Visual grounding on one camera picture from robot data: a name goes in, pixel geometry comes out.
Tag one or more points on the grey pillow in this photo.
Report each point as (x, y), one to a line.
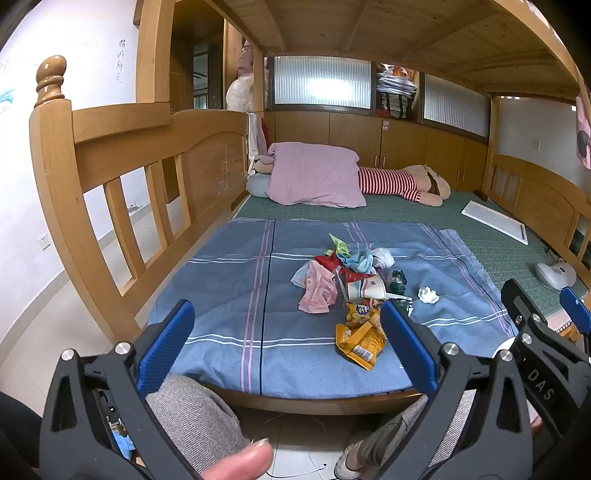
(258, 185)

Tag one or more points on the yellow wrapper with blue print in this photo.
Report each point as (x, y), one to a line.
(360, 314)

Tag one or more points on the white plush toy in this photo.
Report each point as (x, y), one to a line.
(238, 94)

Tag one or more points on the stack of folded clothes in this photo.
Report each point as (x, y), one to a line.
(395, 92)

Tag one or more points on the white flat board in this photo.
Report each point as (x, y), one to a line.
(496, 220)

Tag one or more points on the printed paper cup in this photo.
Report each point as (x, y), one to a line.
(364, 288)

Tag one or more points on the white tissue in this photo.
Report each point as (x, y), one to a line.
(428, 295)

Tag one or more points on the clear plastic bag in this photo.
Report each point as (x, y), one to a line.
(299, 278)

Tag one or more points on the white shoe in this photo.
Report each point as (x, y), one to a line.
(348, 464)

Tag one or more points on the green patterned bed mat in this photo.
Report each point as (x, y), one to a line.
(485, 249)

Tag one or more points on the wooden bunk bed frame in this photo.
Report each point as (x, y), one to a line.
(207, 157)

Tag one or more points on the green paper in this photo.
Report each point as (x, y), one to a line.
(340, 245)

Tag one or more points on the ribbed glass window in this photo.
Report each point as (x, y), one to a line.
(457, 106)
(323, 83)

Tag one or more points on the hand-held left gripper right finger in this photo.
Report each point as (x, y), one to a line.
(406, 346)

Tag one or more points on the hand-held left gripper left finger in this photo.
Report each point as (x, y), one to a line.
(166, 341)

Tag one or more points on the person's right leg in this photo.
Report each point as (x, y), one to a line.
(415, 424)

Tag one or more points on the pink pillow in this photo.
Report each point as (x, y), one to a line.
(314, 175)

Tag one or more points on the white hanging cloth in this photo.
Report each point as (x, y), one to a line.
(253, 138)

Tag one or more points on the blue plaid blanket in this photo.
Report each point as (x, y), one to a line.
(231, 295)

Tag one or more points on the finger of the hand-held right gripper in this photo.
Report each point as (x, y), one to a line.
(576, 307)
(540, 364)

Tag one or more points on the person's left leg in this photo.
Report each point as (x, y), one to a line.
(194, 415)

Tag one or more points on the white wall socket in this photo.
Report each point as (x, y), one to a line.
(44, 241)
(536, 144)

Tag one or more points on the light blue wrapper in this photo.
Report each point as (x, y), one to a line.
(360, 262)

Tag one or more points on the white massager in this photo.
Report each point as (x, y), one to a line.
(554, 275)

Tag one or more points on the white plastic bag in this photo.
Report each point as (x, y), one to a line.
(383, 257)

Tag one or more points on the person's left hand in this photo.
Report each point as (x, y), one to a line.
(235, 461)

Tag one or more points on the pink hanging cloth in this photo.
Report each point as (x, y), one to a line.
(584, 134)

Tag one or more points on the yellow snack wrapper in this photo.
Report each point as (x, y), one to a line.
(358, 344)

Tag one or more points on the person's leg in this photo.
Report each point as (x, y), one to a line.
(194, 415)
(415, 424)

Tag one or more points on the wooden wall cabinet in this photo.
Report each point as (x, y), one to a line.
(351, 134)

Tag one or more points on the red wrapper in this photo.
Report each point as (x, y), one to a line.
(328, 261)

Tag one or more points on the red cloth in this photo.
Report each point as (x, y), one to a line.
(264, 134)

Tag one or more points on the pink wrapper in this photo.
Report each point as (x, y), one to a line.
(316, 290)

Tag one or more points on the striped plush doll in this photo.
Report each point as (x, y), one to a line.
(388, 182)

